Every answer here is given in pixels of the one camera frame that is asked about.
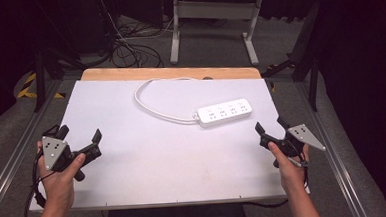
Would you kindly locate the yellow black floor tape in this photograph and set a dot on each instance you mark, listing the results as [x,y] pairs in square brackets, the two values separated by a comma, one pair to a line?
[29,88]

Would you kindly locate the black metal stand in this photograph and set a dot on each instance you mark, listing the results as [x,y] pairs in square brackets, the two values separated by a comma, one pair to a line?
[305,56]

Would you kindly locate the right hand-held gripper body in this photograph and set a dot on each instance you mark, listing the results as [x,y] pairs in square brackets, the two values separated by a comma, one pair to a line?
[302,136]

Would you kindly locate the person's left hand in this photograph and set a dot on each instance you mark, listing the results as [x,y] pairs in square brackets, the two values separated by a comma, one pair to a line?
[57,184]

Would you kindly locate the person's right hand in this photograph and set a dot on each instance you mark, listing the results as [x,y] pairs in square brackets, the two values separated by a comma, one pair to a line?
[289,170]

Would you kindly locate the wooden table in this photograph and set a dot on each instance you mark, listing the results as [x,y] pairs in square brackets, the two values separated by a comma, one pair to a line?
[165,73]

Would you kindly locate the white metal desk frame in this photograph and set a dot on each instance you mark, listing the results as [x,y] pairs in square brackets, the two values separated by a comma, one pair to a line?
[214,10]

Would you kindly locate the white power strip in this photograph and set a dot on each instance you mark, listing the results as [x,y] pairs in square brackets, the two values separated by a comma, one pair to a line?
[224,112]

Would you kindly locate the black tripod stand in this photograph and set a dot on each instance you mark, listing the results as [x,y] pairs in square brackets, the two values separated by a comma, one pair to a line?
[42,69]

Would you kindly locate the aluminium floor rail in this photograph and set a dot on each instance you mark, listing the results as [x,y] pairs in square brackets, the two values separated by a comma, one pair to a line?
[19,147]
[333,154]

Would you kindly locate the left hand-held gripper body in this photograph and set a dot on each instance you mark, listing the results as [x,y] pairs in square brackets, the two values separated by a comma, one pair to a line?
[53,151]

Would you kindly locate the white table cover board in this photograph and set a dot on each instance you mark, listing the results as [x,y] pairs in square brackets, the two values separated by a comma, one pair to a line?
[144,164]

